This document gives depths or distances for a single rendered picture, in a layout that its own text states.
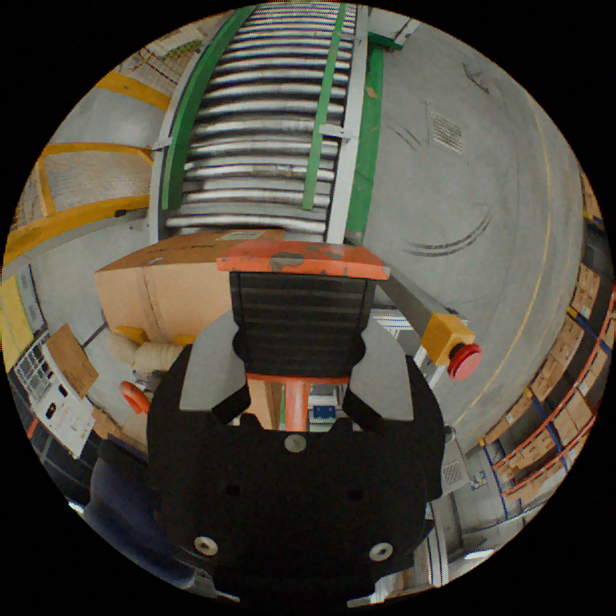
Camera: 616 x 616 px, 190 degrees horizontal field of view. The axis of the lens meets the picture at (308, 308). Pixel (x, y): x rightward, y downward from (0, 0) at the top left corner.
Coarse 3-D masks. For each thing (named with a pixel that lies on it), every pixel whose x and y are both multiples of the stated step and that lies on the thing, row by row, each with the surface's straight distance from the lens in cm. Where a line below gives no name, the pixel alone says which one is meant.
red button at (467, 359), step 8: (456, 344) 35; (464, 344) 35; (472, 344) 33; (456, 352) 33; (464, 352) 32; (472, 352) 33; (480, 352) 35; (456, 360) 32; (464, 360) 32; (472, 360) 34; (480, 360) 36; (448, 368) 33; (456, 368) 33; (464, 368) 34; (472, 368) 36; (456, 376) 34; (464, 376) 36
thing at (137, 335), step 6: (120, 330) 48; (126, 330) 46; (132, 330) 45; (138, 330) 44; (126, 336) 47; (132, 336) 45; (138, 336) 43; (144, 336) 44; (138, 342) 45; (132, 372) 50; (138, 378) 50
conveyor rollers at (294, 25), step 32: (256, 32) 120; (288, 32) 115; (320, 32) 113; (352, 32) 120; (224, 64) 102; (256, 64) 96; (288, 64) 94; (320, 64) 92; (224, 96) 88; (192, 128) 85; (224, 128) 78; (256, 128) 74; (288, 128) 72; (192, 192) 77; (224, 192) 70; (256, 192) 66; (288, 192) 65; (192, 224) 76; (224, 224) 70; (256, 224) 66; (288, 224) 65; (320, 224) 65
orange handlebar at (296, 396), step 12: (120, 384) 36; (132, 384) 34; (288, 384) 16; (300, 384) 16; (132, 396) 34; (144, 396) 34; (288, 396) 17; (300, 396) 17; (132, 408) 40; (144, 408) 35; (288, 408) 19; (300, 408) 19; (288, 420) 21; (300, 420) 21
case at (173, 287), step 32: (128, 256) 55; (160, 256) 41; (192, 256) 34; (128, 288) 41; (160, 288) 35; (192, 288) 31; (224, 288) 28; (128, 320) 46; (160, 320) 38; (192, 320) 34; (256, 384) 39
